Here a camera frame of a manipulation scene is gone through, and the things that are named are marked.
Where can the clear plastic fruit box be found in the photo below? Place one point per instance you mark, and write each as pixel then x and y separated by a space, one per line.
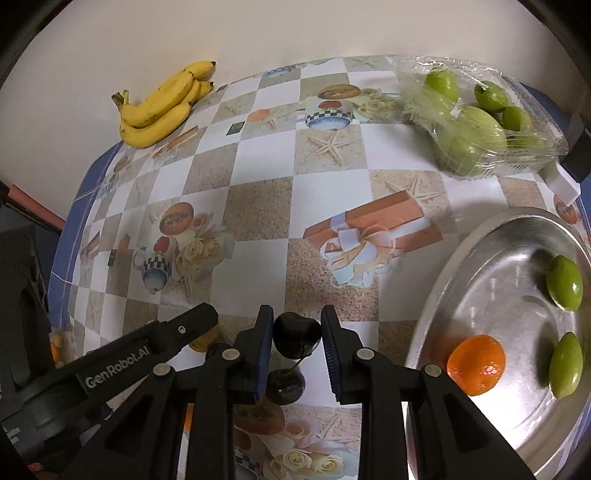
pixel 535 154

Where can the red-edged dark furniture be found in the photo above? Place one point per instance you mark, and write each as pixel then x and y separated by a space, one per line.
pixel 23 277

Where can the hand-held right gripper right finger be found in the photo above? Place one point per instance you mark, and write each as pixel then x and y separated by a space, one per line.
pixel 330 355

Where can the large green jujube fruit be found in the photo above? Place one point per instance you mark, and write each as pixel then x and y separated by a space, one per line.
pixel 565 371
pixel 564 282

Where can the pile of boxed jujubes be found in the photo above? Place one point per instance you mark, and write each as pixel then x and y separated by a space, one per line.
pixel 466 138

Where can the brown longan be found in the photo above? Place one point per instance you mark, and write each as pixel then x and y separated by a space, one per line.
pixel 204 341

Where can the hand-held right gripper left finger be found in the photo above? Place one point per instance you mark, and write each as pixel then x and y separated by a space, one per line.
pixel 264 355

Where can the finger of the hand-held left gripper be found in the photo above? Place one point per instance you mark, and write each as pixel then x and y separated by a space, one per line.
pixel 191 323

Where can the yellow banana bunch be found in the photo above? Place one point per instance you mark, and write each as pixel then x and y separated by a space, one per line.
pixel 157 115

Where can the round steel plate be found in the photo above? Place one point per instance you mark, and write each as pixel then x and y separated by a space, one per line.
pixel 508 300

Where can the dark cherry with stem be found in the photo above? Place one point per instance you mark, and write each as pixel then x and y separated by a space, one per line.
pixel 295 334

